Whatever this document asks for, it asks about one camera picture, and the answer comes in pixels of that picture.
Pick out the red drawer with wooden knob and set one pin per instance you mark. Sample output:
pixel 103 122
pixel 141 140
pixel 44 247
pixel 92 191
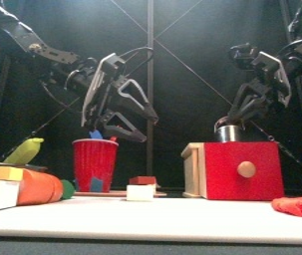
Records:
pixel 240 171

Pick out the metal cup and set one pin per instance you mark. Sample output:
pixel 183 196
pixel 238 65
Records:
pixel 227 132

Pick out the orange toy carrot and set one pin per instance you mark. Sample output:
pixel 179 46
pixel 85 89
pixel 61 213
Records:
pixel 40 187

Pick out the blue plastic utensil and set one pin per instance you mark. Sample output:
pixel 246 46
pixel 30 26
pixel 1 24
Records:
pixel 95 134

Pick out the red block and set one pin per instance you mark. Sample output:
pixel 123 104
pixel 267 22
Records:
pixel 141 180

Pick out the white rectangular mat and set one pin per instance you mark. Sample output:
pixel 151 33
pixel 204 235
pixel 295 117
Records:
pixel 148 219

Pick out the red plastic utensil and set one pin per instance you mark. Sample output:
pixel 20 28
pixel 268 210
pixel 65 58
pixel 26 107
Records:
pixel 112 138

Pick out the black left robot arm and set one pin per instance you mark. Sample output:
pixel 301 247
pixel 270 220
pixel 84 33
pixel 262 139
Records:
pixel 37 50

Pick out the wooden drawer box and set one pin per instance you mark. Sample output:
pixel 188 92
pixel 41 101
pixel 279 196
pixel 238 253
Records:
pixel 195 169

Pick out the vertical metal frame pole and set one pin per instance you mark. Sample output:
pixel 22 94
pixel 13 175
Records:
pixel 149 40

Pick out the red plastic cup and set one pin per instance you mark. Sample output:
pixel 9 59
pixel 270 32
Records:
pixel 93 166

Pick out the white cube block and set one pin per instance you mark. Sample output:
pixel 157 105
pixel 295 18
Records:
pixel 139 193

